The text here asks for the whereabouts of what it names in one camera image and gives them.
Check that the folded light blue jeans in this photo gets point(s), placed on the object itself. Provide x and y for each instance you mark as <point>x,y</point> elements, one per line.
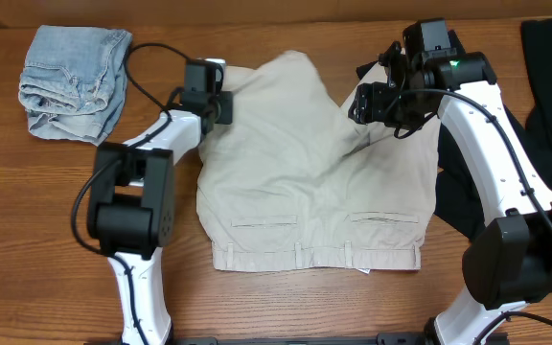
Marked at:
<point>73,84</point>

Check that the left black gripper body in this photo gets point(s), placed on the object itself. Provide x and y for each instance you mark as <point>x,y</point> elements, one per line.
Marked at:
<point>222,104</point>

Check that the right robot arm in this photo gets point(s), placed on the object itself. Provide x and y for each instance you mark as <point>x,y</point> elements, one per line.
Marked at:
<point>509,265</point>

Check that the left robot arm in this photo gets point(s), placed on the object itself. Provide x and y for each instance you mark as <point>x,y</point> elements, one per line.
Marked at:
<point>131,203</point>

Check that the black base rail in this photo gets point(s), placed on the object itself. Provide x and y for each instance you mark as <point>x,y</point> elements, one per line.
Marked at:
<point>295,341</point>

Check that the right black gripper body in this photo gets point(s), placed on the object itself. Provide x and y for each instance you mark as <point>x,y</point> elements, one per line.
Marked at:
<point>384,106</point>

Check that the beige khaki shorts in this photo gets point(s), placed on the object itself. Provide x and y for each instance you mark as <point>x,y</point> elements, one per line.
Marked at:
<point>293,183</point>

